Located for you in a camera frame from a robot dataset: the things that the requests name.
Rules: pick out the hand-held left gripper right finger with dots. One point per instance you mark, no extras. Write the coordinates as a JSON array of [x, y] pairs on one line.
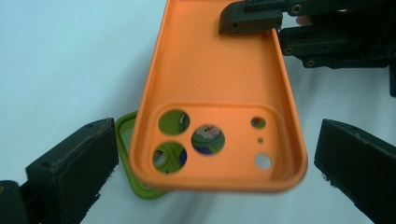
[[361, 165]]

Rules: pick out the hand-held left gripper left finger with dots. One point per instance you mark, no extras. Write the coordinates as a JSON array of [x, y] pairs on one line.
[[71, 168]]

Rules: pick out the orange phone case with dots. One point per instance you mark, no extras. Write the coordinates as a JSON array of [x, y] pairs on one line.
[[211, 62]]

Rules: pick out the green clown phone case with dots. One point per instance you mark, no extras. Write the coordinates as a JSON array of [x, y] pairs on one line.
[[124, 149]]

